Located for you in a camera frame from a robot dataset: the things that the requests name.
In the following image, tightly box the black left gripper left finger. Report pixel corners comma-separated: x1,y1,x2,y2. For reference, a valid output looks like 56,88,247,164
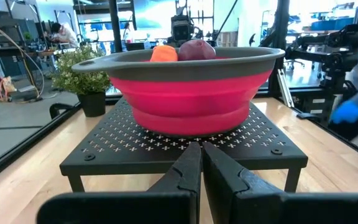
36,142,202,224

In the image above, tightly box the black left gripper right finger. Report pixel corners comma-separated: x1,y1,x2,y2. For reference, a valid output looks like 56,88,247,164
203,142,358,224

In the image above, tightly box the dark red pomegranate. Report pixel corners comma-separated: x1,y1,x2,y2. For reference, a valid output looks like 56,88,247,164
178,39,217,62

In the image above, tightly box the round orange fruit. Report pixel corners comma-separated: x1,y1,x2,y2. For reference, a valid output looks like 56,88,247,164
149,45,179,63

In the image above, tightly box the red grey collapsible colander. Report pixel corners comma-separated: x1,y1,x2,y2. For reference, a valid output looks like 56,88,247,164
71,46,286,138

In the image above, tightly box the black perforated metal shelf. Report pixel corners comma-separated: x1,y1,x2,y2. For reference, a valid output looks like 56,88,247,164
59,96,309,194

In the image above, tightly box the black clamp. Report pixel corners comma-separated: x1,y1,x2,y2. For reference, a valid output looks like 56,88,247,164
48,102,81,121
296,111,321,121

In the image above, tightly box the potted green plant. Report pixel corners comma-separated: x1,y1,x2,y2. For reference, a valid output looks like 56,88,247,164
50,45,113,118

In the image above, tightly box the black box with white labels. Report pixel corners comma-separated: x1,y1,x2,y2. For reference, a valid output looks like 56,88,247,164
299,92,336,124

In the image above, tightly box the blue glove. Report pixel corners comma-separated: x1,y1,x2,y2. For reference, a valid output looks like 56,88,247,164
330,99,358,125

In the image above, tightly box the blue storage bin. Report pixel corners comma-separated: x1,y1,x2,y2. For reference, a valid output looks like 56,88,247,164
309,17,356,32

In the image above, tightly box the small floor trolley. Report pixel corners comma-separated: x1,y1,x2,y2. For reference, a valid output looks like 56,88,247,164
0,76,17,103

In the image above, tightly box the dark office desk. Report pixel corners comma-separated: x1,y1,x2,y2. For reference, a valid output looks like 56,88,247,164
0,17,53,82

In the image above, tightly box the silver metal bracket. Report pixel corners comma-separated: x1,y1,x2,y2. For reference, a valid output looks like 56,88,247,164
276,68,295,108

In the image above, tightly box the yellow cable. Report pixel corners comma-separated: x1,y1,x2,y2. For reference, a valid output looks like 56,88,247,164
0,14,45,100

